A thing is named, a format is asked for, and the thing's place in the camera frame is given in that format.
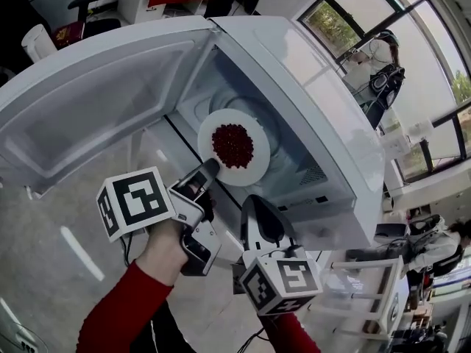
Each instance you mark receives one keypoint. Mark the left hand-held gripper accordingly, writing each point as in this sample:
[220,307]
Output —
[136,200]

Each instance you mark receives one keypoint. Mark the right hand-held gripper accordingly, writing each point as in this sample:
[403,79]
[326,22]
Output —
[294,279]

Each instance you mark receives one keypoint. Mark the pile of dark red beans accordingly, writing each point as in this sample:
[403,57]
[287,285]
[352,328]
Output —
[232,145]

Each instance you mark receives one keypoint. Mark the white round plate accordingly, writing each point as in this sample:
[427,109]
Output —
[252,167]

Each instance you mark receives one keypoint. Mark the white microwave oven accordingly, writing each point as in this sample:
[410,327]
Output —
[312,105]

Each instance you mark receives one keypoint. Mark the person's right forearm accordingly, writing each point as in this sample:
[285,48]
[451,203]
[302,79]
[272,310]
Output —
[290,337]

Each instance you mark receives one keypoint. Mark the person's left forearm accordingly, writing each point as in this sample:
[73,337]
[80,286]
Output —
[121,307]

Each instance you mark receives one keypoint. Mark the person's left hand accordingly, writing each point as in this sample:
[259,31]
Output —
[163,241]

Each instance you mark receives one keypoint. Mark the person's black trousers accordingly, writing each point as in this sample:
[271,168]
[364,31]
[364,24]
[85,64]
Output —
[165,333]

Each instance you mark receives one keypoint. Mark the white water dispenser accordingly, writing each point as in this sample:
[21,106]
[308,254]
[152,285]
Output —
[416,132]

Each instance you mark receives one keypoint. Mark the black office chair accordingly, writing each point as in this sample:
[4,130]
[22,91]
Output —
[99,26]

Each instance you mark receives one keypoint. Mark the red gold printed box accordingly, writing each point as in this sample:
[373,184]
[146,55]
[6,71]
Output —
[68,35]

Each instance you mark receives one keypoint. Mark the white cylindrical jug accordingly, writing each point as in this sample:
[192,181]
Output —
[37,42]

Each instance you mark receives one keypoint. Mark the black framed window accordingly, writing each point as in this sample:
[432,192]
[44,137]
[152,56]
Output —
[416,50]

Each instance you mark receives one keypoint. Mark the white frame side table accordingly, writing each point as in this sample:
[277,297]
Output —
[392,292]

